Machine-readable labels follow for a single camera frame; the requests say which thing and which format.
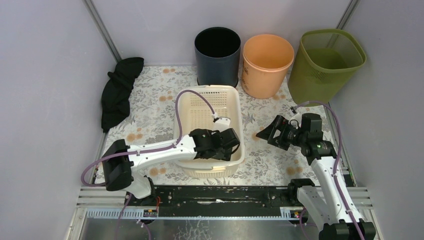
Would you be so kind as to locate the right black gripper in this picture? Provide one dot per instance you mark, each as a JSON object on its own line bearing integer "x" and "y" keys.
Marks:
{"x": 282, "y": 124}

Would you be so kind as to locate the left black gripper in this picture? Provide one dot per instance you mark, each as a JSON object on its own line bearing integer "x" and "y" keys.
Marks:
{"x": 224, "y": 144}

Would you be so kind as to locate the cream perforated large basket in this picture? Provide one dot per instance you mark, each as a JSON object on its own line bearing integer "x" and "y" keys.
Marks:
{"x": 213, "y": 114}

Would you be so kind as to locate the white slotted basket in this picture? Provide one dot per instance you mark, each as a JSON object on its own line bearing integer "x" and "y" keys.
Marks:
{"x": 194, "y": 113}

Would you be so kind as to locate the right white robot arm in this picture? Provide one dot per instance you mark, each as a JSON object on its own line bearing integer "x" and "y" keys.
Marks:
{"x": 334, "y": 214}

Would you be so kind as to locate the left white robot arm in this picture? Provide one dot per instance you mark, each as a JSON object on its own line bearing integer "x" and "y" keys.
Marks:
{"x": 122, "y": 164}

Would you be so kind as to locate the orange round bin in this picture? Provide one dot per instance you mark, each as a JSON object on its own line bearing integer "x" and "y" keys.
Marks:
{"x": 266, "y": 61}

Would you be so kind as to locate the floral patterned table mat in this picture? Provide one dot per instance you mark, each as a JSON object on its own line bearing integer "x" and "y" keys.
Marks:
{"x": 151, "y": 120}

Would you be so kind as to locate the green mesh waste bin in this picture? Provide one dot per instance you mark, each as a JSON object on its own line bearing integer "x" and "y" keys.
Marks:
{"x": 325, "y": 61}

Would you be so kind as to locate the dark blue round bin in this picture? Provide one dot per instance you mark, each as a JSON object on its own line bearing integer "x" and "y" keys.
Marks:
{"x": 217, "y": 54}

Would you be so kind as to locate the black cloth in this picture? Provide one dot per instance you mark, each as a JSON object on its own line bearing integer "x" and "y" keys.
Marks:
{"x": 116, "y": 93}

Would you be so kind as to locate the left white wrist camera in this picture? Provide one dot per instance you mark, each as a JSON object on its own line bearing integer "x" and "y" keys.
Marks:
{"x": 221, "y": 123}

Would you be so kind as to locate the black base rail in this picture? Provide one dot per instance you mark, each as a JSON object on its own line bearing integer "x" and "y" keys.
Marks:
{"x": 222, "y": 202}

